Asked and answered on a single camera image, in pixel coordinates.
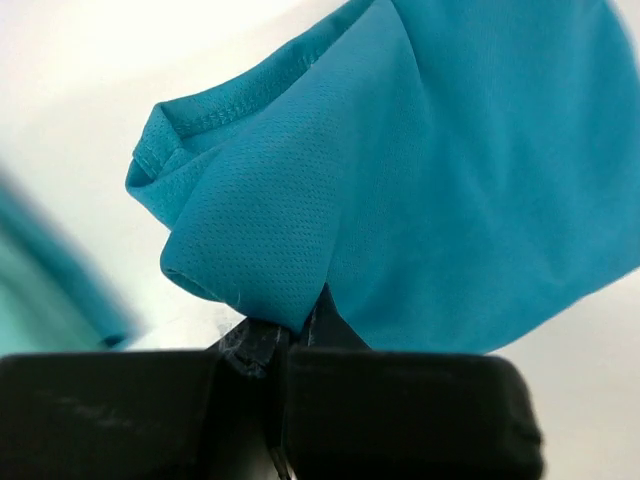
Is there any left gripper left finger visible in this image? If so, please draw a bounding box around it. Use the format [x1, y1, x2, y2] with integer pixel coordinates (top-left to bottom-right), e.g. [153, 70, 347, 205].
[1, 319, 289, 479]

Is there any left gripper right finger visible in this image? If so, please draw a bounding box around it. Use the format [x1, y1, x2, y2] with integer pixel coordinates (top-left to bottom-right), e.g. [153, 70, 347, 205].
[287, 290, 544, 479]

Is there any dark teal t shirt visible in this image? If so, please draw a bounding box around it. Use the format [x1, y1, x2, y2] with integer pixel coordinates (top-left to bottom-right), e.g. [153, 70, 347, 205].
[126, 1, 639, 353]

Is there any turquoise t shirt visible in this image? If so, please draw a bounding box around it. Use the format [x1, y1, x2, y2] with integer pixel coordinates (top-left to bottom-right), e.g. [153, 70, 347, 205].
[1, 178, 136, 350]

